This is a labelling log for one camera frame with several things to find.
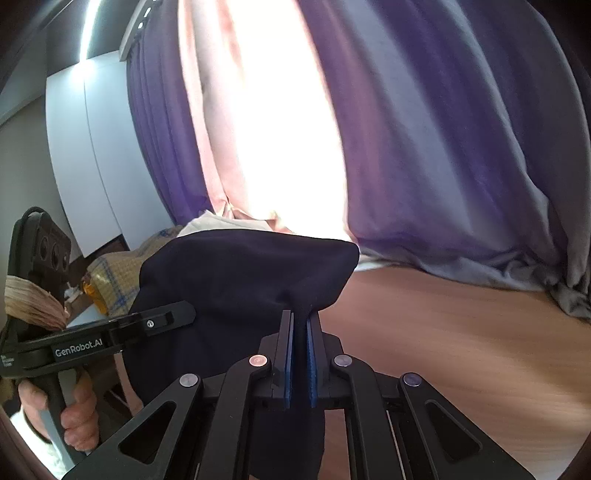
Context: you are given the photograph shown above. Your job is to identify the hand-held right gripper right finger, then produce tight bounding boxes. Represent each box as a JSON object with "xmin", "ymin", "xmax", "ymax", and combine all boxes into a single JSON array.
[{"xmin": 305, "ymin": 311, "xmax": 536, "ymax": 480}]

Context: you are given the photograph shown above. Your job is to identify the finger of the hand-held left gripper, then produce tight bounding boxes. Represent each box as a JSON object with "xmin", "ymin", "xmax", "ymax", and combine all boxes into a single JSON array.
[{"xmin": 108, "ymin": 300, "xmax": 197, "ymax": 344}]

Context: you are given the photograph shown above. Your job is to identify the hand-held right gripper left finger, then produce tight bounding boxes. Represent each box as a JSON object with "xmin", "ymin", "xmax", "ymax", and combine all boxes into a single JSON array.
[{"xmin": 62, "ymin": 310, "xmax": 296, "ymax": 480}]

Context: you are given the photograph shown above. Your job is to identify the dark navy pants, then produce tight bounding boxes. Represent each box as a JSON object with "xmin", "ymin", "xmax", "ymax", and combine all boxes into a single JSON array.
[{"xmin": 124, "ymin": 230, "xmax": 362, "ymax": 480}]

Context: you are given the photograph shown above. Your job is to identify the person's left forearm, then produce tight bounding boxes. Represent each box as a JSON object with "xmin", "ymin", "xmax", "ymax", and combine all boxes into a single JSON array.
[{"xmin": 8, "ymin": 411, "xmax": 72, "ymax": 480}]

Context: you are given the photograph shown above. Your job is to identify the person's left hand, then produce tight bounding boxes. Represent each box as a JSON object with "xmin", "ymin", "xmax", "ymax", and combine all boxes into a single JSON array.
[{"xmin": 18, "ymin": 371, "xmax": 101, "ymax": 454}]

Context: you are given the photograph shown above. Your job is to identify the yellow plaid blanket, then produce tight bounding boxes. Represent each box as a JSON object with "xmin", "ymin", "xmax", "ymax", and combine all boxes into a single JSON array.
[{"xmin": 87, "ymin": 227, "xmax": 180, "ymax": 320}]

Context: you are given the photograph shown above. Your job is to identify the white folded cloth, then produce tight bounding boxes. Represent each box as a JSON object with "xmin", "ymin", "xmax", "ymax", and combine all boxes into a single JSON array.
[{"xmin": 182, "ymin": 210, "xmax": 296, "ymax": 237}]

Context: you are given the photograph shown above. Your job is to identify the white wardrobe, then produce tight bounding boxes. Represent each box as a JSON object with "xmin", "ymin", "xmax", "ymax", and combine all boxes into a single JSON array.
[{"xmin": 45, "ymin": 53, "xmax": 175, "ymax": 259}]

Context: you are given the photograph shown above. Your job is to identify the purple curtain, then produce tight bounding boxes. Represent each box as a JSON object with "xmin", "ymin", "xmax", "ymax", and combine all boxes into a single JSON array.
[
  {"xmin": 127, "ymin": 0, "xmax": 218, "ymax": 227},
  {"xmin": 295, "ymin": 0, "xmax": 583, "ymax": 296}
]

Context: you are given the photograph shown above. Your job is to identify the white sheer curtain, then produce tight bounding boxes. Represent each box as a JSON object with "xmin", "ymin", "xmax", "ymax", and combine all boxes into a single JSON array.
[{"xmin": 178, "ymin": 0, "xmax": 393, "ymax": 273}]

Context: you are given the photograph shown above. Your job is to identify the grey curtain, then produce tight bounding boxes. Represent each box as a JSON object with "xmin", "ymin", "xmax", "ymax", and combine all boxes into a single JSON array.
[{"xmin": 549, "ymin": 258, "xmax": 591, "ymax": 320}]

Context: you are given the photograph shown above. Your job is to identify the ceiling light strip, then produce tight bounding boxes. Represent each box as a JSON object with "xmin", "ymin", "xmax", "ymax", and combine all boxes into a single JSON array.
[{"xmin": 79, "ymin": 0, "xmax": 106, "ymax": 62}]

